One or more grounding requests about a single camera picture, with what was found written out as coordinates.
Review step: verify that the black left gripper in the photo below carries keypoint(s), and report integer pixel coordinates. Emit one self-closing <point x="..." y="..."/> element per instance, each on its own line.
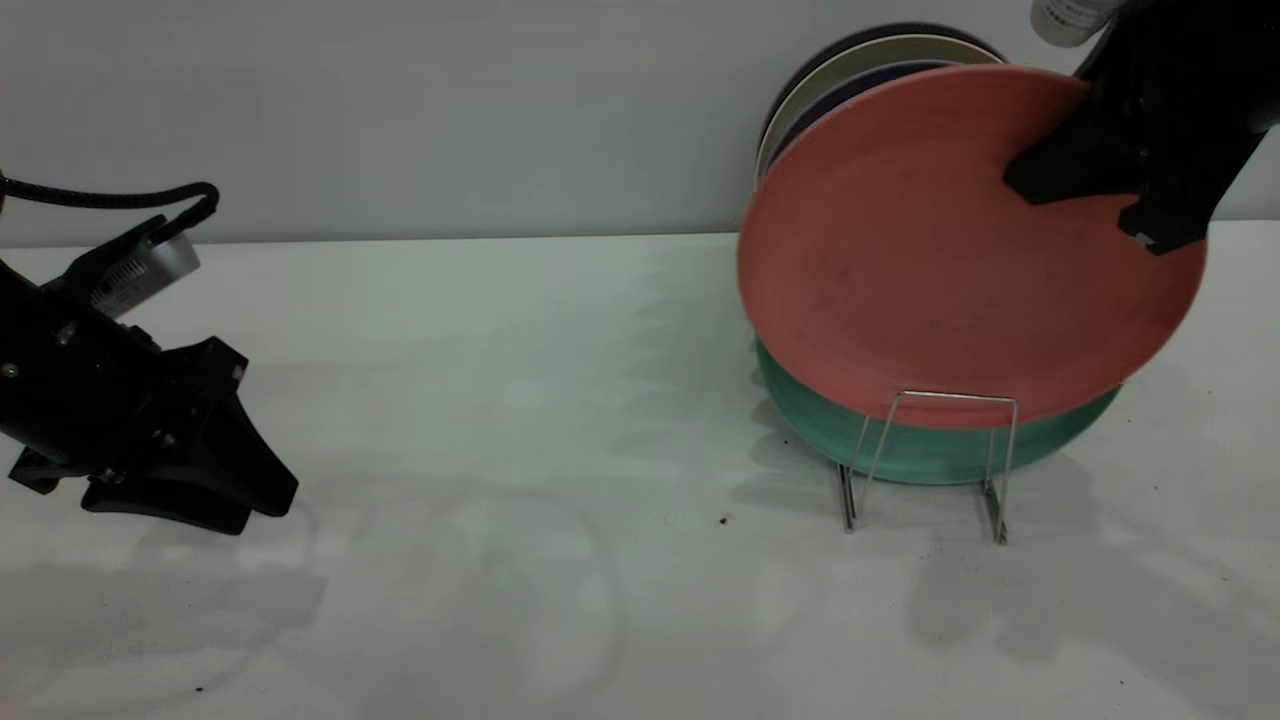
<point x="80" y="400"/>

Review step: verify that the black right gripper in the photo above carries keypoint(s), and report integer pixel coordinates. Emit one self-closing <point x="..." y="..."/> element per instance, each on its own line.
<point x="1190" y="90"/>

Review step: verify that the pink plate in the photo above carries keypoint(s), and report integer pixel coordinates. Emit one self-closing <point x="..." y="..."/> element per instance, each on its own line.
<point x="930" y="260"/>

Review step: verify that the cream plate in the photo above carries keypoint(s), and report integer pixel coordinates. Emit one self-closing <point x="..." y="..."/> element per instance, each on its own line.
<point x="880" y="55"/>

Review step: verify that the dark navy plate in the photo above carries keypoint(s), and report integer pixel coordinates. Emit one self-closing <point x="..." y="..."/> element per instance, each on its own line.
<point x="850" y="92"/>

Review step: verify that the dark purple plate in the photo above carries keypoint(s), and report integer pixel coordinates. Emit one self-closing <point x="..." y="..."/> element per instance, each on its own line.
<point x="860" y="36"/>

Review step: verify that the teal plate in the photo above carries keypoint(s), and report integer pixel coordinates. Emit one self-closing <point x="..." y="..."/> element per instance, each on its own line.
<point x="930" y="450"/>

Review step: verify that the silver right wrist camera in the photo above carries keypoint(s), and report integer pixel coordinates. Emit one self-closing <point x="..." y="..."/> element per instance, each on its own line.
<point x="1070" y="20"/>

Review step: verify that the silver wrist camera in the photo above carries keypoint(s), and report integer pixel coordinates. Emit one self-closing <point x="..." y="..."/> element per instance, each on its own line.
<point x="140" y="275"/>
<point x="1070" y="20"/>

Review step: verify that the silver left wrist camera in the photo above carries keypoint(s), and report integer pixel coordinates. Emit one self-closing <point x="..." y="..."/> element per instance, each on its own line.
<point x="140" y="275"/>

